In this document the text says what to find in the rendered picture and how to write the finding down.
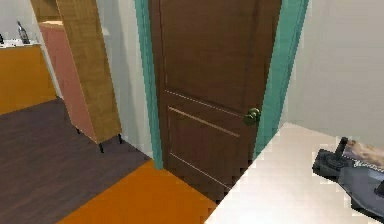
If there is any white table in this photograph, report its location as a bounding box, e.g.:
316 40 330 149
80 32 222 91
204 122 384 224

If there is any orange kitchen counter cabinet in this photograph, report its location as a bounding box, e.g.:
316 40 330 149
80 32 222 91
0 40 58 116

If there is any brass round door knob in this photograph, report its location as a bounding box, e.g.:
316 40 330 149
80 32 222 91
242 107 262 127

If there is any tall light wood cupboard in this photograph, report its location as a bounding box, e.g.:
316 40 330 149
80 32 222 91
29 0 123 154

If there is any teal door frame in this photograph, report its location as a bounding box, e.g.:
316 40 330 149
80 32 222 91
133 0 311 170

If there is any black joystick controller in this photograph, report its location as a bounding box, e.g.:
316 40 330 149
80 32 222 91
312 136 350 184

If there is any brown wooden room door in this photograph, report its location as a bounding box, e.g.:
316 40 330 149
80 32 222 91
148 0 283 203

